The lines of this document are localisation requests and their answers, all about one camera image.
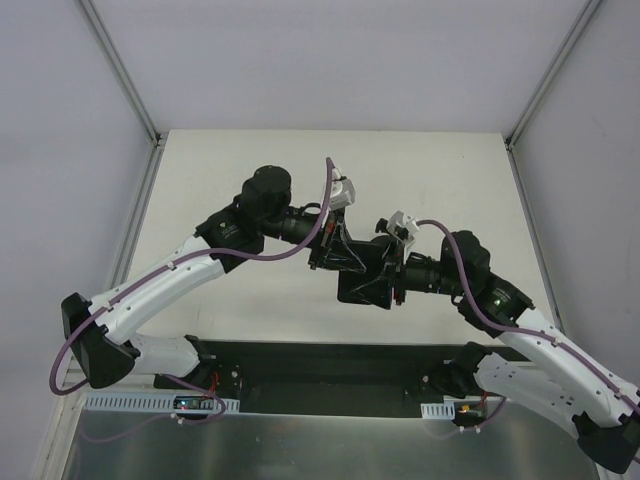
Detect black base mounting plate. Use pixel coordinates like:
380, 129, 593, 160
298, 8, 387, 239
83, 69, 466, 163
183, 341, 482, 418

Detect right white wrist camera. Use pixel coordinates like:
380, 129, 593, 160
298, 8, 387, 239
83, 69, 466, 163
386, 211, 420, 258

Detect right white cable duct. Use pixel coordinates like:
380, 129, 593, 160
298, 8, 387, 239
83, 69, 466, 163
420, 401, 456, 421

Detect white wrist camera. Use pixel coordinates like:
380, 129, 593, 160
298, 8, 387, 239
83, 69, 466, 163
321, 167, 356, 211
386, 211, 420, 258

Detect black phone stand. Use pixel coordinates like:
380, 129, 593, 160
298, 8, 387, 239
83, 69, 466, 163
375, 218, 389, 235

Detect black smartphone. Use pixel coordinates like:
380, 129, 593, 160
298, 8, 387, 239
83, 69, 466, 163
337, 236, 396, 310

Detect left white cable duct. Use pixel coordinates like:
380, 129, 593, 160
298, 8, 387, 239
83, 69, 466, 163
84, 393, 221, 415

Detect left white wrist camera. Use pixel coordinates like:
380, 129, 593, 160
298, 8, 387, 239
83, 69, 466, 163
321, 167, 356, 211

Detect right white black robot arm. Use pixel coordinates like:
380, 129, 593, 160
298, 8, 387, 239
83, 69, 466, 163
339, 230, 639, 474

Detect left aluminium frame post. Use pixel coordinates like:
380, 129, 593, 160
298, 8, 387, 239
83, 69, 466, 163
74, 0, 163, 147

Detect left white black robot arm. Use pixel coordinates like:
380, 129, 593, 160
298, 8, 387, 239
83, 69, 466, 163
61, 161, 355, 389

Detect right aluminium frame post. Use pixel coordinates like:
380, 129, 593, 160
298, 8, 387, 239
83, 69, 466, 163
505, 0, 605, 151

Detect aluminium frame post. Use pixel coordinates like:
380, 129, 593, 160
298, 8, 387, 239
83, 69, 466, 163
74, 0, 163, 147
505, 0, 605, 151

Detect white cable duct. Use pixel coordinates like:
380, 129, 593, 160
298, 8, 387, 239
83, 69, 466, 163
420, 401, 456, 421
84, 393, 221, 415

